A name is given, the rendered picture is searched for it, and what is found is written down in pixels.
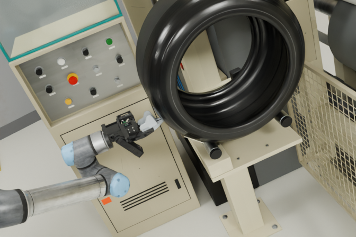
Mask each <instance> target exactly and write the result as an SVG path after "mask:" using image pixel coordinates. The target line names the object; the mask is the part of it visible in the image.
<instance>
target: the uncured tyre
mask: <svg viewBox="0 0 356 237"><path fill-rule="evenodd" d="M236 16H246V17H247V19H248V22H249V24H250V28H251V34H252V42H251V49H250V52H249V55H248V58H247V60H246V62H245V64H244V66H243V67H242V69H241V70H240V72H239V73H238V74H237V75H236V76H235V77H234V78H233V79H232V80H231V81H229V82H228V83H227V84H225V85H223V86H221V87H219V88H217V89H215V90H212V91H209V92H203V93H192V92H187V91H184V90H181V89H179V88H178V87H177V76H178V72H179V67H180V64H181V61H182V58H183V56H184V54H185V52H186V51H187V49H188V47H189V46H190V44H191V43H192V42H193V41H194V40H195V38H196V37H197V36H198V35H199V34H201V33H202V32H203V31H204V30H205V29H207V28H208V27H210V26H212V25H213V24H215V23H217V22H219V21H222V20H224V19H227V18H230V17H236ZM304 62H305V40H304V35H303V32H302V29H301V26H300V23H299V21H298V19H297V17H296V16H295V14H294V12H293V11H292V10H291V8H290V7H289V6H288V4H287V3H286V2H285V1H284V0H158V1H157V2H156V3H155V5H154V6H153V7H152V9H151V10H150V11H149V13H148V14H147V16H146V18H145V20H144V22H143V25H142V27H141V29H140V32H139V36H138V40H137V46H136V67H137V72H138V76H139V79H140V82H141V84H142V86H143V88H144V90H145V92H146V94H147V96H148V99H149V101H150V103H151V105H152V107H153V108H154V110H155V112H156V113H157V115H158V116H159V117H160V118H161V119H162V120H163V122H165V123H166V124H167V125H168V126H169V127H170V128H172V129H173V130H175V131H176V132H178V133H179V134H181V135H183V136H186V137H188V138H191V139H194V140H197V141H202V142H227V141H232V140H236V139H239V138H242V137H245V136H247V135H249V134H251V133H253V132H255V131H257V130H259V129H260V128H262V127H263V126H265V125H266V124H268V123H269V122H270V121H271V120H272V119H274V118H275V117H276V116H277V115H278V114H279V113H280V112H281V111H282V109H283V108H284V107H285V106H286V104H287V103H288V102H289V100H290V99H291V97H292V95H293V94H294V92H295V90H296V88H297V86H298V83H299V81H300V78H301V74H302V71H303V68H304Z"/></svg>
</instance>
